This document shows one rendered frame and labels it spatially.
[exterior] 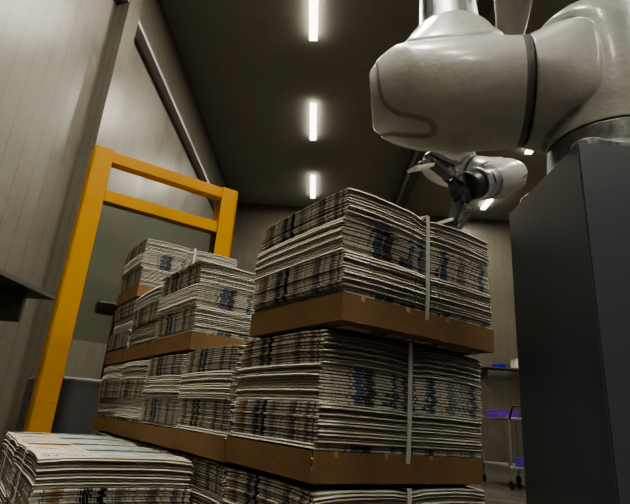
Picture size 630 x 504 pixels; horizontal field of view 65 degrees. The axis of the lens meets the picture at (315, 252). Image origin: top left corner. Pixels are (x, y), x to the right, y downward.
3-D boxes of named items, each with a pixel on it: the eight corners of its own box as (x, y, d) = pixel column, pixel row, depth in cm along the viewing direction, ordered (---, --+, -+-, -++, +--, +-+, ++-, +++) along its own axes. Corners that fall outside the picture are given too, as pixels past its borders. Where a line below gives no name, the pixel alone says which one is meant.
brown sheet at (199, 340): (189, 348, 122) (191, 330, 123) (150, 355, 144) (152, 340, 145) (313, 366, 142) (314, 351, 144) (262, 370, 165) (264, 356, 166)
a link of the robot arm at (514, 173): (501, 206, 128) (458, 195, 137) (531, 197, 138) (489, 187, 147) (508, 164, 124) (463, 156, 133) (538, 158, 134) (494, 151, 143)
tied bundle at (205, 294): (188, 350, 121) (201, 261, 129) (148, 357, 144) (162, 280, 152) (313, 368, 142) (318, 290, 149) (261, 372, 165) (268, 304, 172)
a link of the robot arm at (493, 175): (507, 192, 126) (494, 196, 122) (477, 203, 133) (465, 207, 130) (495, 158, 126) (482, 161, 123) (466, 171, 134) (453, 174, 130)
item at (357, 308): (340, 319, 74) (341, 290, 76) (248, 336, 96) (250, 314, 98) (415, 334, 83) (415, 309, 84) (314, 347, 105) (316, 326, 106)
